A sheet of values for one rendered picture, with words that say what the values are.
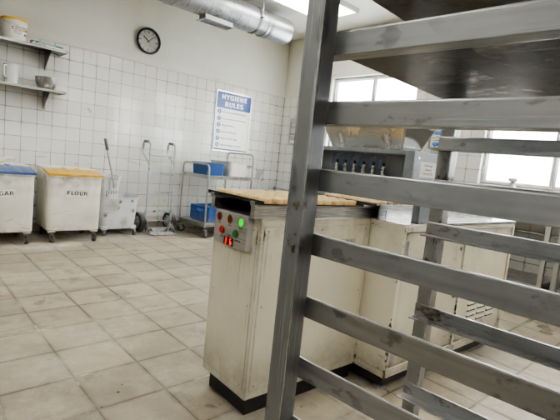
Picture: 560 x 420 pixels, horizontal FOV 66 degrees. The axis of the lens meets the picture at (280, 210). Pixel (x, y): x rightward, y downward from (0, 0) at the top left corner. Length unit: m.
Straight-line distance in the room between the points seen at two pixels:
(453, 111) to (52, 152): 5.20
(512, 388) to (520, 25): 0.35
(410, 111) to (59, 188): 4.53
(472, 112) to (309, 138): 0.20
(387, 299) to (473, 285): 1.67
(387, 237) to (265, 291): 0.68
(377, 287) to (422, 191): 1.69
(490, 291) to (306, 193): 0.25
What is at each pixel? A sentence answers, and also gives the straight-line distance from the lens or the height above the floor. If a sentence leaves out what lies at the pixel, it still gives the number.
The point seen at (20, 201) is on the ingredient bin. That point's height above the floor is 0.43.
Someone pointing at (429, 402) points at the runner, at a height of 0.59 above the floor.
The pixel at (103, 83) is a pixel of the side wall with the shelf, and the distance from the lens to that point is 5.72.
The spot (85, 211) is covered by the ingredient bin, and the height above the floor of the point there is 0.33.
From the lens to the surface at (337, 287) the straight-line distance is 2.08.
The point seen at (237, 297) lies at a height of 0.49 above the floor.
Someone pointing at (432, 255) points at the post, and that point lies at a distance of 0.98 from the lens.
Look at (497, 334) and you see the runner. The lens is 0.95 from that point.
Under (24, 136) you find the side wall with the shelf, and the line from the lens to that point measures 5.45.
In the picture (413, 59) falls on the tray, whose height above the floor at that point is 1.22.
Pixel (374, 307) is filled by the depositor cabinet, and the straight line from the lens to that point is 2.21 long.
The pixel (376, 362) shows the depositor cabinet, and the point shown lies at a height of 0.15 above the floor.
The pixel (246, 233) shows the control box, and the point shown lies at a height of 0.77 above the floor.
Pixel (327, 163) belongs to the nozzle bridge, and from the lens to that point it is 2.49.
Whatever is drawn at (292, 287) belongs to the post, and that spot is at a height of 0.90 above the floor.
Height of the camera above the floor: 1.07
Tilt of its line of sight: 6 degrees down
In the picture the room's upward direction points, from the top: 6 degrees clockwise
